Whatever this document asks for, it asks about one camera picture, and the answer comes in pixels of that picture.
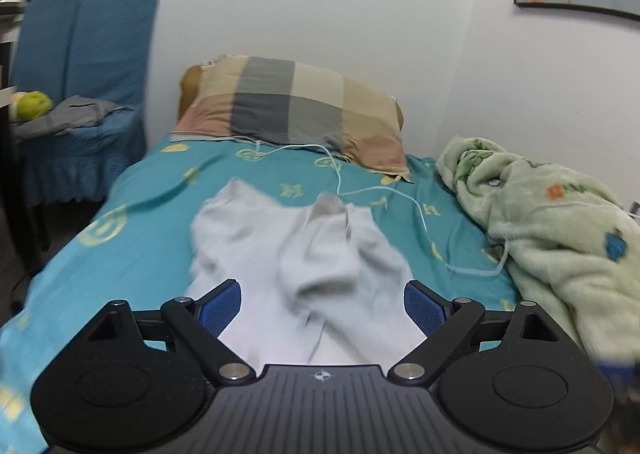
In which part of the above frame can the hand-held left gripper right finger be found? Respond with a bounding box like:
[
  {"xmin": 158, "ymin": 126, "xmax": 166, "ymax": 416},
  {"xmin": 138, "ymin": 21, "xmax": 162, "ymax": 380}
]
[{"xmin": 387, "ymin": 279, "xmax": 557, "ymax": 386}]

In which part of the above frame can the blue covered chair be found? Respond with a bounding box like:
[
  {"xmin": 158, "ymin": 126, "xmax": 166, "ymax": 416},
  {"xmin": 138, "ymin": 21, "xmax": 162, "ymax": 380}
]
[{"xmin": 10, "ymin": 0, "xmax": 161, "ymax": 207}]

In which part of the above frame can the yellow-green plush toy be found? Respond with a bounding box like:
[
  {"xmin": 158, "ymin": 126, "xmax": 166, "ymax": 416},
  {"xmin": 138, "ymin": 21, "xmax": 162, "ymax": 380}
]
[{"xmin": 11, "ymin": 90, "xmax": 55, "ymax": 121}]

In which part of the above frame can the plaid pillow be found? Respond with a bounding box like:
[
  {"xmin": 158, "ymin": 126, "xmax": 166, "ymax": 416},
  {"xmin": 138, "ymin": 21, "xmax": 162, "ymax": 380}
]
[{"xmin": 172, "ymin": 54, "xmax": 414, "ymax": 183}]

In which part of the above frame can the bed with teal patterned sheet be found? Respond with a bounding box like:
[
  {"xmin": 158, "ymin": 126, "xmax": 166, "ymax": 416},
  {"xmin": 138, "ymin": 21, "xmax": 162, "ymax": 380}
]
[{"xmin": 0, "ymin": 131, "xmax": 640, "ymax": 454}]

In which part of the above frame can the grey cloth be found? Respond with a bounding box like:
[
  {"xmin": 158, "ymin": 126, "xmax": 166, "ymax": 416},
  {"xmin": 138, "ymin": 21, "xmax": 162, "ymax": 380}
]
[{"xmin": 12, "ymin": 95, "xmax": 134, "ymax": 138}]

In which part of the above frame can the light green fleece blanket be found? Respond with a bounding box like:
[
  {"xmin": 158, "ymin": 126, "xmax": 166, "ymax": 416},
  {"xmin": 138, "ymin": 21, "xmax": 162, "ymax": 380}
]
[{"xmin": 435, "ymin": 136, "xmax": 640, "ymax": 366}]

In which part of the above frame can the brown pillow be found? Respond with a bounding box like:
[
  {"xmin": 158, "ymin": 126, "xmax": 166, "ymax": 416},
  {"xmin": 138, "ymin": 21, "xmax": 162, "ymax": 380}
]
[{"xmin": 177, "ymin": 65, "xmax": 203, "ymax": 122}]

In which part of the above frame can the white desk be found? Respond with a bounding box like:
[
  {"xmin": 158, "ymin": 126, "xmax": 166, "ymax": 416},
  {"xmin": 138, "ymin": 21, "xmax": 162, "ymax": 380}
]
[{"xmin": 0, "ymin": 0, "xmax": 28, "ymax": 111}]

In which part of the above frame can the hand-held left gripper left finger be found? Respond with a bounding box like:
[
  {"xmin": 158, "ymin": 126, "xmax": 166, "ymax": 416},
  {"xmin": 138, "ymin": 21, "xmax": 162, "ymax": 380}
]
[{"xmin": 86, "ymin": 278, "xmax": 255, "ymax": 386}]

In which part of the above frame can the white cable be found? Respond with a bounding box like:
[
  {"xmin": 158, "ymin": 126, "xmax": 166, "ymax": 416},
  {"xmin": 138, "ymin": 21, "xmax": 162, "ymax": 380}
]
[{"xmin": 249, "ymin": 143, "xmax": 510, "ymax": 280}]

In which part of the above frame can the white garment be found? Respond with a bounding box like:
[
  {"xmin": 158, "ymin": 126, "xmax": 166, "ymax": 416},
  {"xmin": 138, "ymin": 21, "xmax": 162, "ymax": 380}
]
[{"xmin": 185, "ymin": 177, "xmax": 427, "ymax": 366}]

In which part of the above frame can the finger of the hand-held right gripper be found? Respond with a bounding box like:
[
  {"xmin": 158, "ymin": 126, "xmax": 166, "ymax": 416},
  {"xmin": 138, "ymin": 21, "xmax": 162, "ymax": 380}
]
[{"xmin": 594, "ymin": 355, "xmax": 640, "ymax": 406}]

